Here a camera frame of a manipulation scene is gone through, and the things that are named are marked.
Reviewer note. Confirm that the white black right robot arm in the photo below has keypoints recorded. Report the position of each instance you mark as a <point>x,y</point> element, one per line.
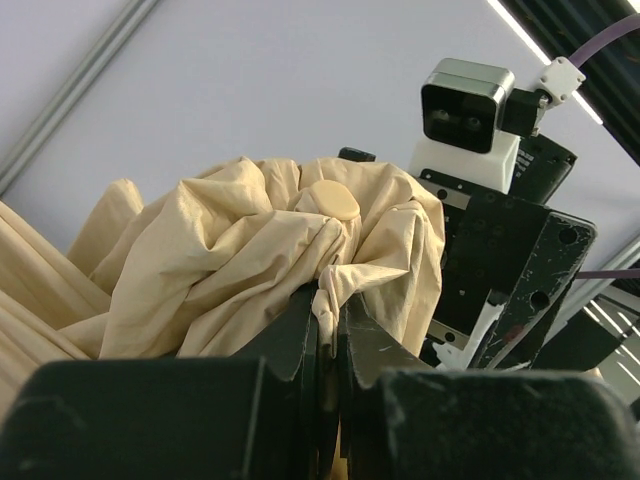
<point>540,170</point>

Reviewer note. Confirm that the aluminium frame post left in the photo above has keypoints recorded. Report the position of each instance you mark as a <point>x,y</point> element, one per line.
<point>101,54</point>

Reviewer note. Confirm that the beige and black folding umbrella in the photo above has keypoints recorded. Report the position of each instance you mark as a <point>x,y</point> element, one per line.
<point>198,273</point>

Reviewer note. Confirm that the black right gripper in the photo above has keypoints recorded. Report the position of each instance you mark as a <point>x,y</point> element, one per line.
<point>403,252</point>

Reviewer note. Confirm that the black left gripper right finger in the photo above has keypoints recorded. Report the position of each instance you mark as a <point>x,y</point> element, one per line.
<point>401,419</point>

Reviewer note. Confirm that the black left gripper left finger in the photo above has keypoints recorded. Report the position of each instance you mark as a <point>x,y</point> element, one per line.
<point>250,415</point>

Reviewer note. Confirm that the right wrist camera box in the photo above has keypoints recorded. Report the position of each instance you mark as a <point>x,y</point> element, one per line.
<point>474,118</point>

